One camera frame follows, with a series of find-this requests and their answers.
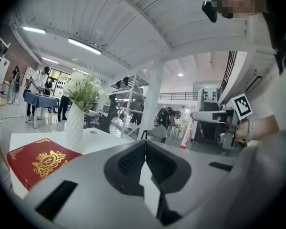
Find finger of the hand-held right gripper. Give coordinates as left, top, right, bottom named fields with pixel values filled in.
left=146, top=139, right=241, bottom=227

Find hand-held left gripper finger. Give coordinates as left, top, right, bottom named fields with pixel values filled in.
left=22, top=139, right=158, bottom=229

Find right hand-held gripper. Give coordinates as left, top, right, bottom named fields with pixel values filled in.
left=190, top=93, right=254, bottom=150

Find person's right forearm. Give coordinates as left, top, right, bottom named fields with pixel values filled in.
left=254, top=114, right=280, bottom=140

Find person's right hand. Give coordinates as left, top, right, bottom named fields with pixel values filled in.
left=235, top=119, right=250, bottom=148

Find dark wooden staircase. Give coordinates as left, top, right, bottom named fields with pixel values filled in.
left=193, top=101, right=221, bottom=143

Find white display board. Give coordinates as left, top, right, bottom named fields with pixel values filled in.
left=197, top=87, right=220, bottom=104

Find white dressing table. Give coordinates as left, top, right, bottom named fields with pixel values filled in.
left=171, top=105, right=194, bottom=138

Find black metal railing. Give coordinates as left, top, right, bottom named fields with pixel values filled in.
left=158, top=51, right=238, bottom=102

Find grey wristband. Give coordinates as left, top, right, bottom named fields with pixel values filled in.
left=247, top=119, right=256, bottom=142

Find grey chair with black legs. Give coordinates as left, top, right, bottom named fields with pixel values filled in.
left=140, top=125, right=167, bottom=143

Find red hardcover book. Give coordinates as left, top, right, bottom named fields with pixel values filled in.
left=6, top=138, right=83, bottom=192

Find white ribbed vase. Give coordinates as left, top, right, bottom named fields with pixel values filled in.
left=65, top=102, right=85, bottom=154

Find white metal shelf rack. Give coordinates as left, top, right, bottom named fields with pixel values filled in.
left=102, top=74, right=150, bottom=139

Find white artificial flowers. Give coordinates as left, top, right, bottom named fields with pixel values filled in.
left=63, top=57, right=105, bottom=114

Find blue cloth table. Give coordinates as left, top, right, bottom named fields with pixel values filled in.
left=23, top=91, right=59, bottom=128

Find person's black shirt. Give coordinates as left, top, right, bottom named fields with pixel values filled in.
left=262, top=10, right=286, bottom=76

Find large window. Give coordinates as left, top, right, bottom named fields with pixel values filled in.
left=49, top=68, right=72, bottom=97

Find long ceiling light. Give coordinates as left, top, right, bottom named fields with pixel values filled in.
left=22, top=26, right=47, bottom=35
left=68, top=37, right=102, bottom=56
left=41, top=57, right=60, bottom=64

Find black head-mounted camera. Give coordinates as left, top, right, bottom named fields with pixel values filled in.
left=201, top=0, right=219, bottom=23

